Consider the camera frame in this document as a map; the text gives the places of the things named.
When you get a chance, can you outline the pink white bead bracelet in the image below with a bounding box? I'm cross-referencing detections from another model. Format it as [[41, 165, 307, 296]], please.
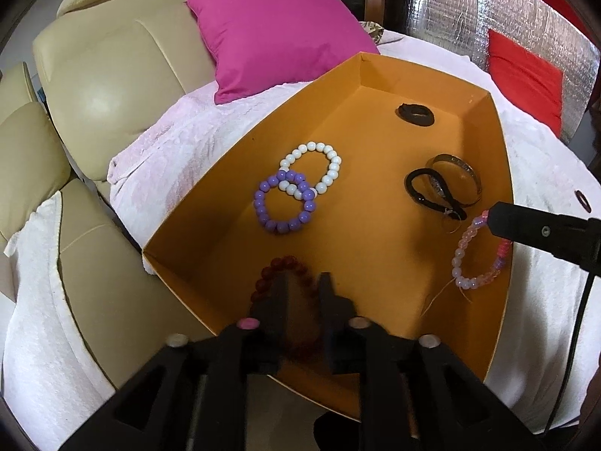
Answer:
[[450, 210, 513, 291]]

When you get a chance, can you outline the beige leather headboard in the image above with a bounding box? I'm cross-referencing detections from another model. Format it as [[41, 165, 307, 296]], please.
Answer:
[[1, 0, 214, 387]]

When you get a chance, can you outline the dark red bangle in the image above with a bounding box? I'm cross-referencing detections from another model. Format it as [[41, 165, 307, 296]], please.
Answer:
[[575, 189, 592, 213]]

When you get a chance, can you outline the magenta pillow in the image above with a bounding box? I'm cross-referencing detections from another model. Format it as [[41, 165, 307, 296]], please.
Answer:
[[186, 0, 378, 105]]

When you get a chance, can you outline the black cord bracelet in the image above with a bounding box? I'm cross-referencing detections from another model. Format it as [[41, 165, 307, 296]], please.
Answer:
[[404, 167, 469, 235]]

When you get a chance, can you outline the patterned fabric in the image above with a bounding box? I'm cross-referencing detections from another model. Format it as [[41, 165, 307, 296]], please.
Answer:
[[359, 21, 403, 46]]

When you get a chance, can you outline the white pearl bracelet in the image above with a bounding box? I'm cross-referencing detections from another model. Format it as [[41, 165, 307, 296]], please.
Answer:
[[277, 139, 343, 201]]

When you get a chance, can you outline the small red cushion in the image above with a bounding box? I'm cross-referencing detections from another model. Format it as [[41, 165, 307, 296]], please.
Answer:
[[488, 29, 563, 139]]

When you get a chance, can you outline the purple bead bracelet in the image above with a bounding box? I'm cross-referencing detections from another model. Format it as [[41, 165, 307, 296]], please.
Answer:
[[252, 169, 318, 236]]

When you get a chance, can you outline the grey metal bangle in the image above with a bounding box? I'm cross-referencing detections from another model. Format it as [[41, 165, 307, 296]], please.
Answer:
[[426, 153, 483, 207]]

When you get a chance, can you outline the red bead bracelet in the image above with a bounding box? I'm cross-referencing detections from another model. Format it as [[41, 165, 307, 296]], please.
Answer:
[[248, 254, 321, 320]]

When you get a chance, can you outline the silver foil insulation panel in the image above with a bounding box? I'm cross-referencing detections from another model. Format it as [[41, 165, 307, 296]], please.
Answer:
[[406, 0, 600, 144]]

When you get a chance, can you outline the black cable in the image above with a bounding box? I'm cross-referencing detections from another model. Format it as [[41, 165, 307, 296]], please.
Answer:
[[544, 269, 598, 433]]

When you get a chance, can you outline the orange cardboard box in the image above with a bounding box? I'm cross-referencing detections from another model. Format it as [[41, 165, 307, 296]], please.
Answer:
[[140, 51, 516, 422]]

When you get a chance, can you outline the white towel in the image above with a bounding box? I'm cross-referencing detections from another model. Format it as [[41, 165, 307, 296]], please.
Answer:
[[2, 192, 115, 450]]

